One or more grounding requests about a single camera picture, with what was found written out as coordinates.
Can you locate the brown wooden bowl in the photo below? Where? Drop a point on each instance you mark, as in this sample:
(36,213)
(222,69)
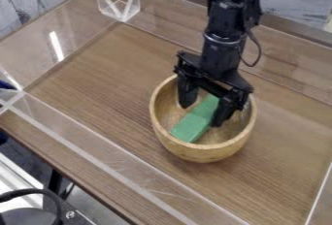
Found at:
(219,142)

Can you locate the blue object at left edge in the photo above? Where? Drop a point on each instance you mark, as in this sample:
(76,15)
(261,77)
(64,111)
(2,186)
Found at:
(5,85)

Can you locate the green rectangular block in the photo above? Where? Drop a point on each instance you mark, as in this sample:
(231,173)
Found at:
(194,123)

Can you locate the grey metal base plate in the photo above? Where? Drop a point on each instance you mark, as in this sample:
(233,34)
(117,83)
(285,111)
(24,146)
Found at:
(37,216)

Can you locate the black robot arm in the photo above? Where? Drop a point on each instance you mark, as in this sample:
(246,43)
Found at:
(231,18)

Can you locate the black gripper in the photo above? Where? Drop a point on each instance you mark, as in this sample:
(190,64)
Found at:
(212,71)

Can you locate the clear acrylic corner bracket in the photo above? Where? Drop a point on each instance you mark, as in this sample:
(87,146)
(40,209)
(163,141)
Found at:
(119,10)

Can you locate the black table leg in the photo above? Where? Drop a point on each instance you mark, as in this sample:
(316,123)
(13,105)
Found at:
(54,182)

